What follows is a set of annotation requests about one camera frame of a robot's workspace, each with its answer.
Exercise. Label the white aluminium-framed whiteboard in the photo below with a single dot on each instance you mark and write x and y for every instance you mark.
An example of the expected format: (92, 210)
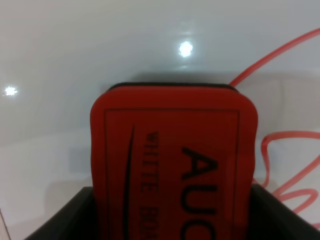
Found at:
(58, 56)

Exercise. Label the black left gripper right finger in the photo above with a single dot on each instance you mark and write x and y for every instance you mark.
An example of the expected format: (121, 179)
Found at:
(270, 219)

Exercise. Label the red whiteboard eraser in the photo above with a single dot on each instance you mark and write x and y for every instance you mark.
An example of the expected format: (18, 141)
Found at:
(173, 162)

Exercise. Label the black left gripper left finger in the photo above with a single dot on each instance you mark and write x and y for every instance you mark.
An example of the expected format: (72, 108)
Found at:
(77, 220)

